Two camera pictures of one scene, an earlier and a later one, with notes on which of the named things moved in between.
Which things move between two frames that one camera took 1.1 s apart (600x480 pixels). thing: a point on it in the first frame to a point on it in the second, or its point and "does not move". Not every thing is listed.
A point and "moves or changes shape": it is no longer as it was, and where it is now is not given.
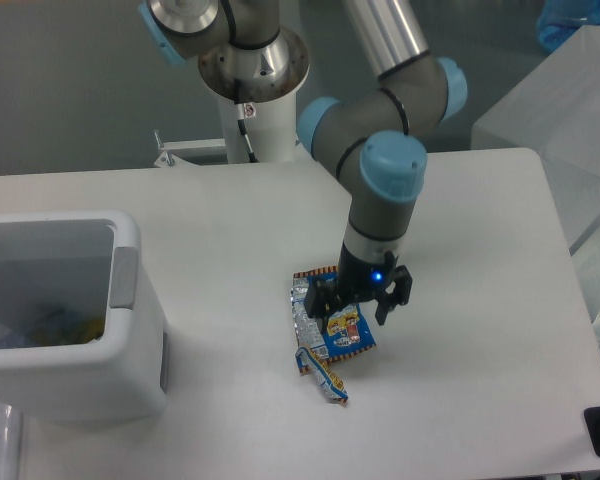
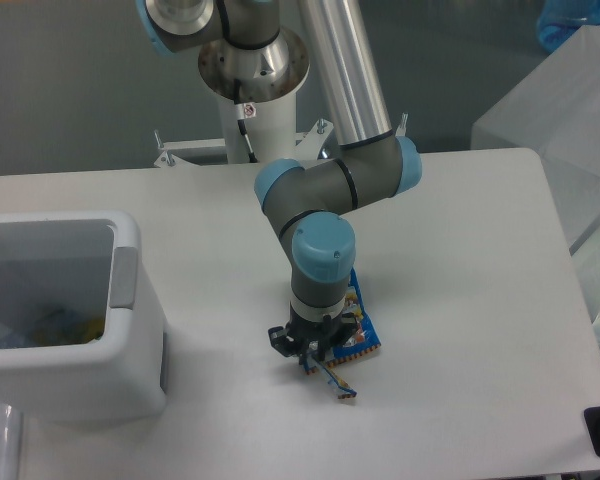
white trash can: x=32 y=263 does not move
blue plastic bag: x=560 y=19 does not move
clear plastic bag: x=0 y=439 does not move
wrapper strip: x=309 y=362 moves or changes shape
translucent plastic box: x=567 y=111 does not move
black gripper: x=359 y=282 to x=291 y=342
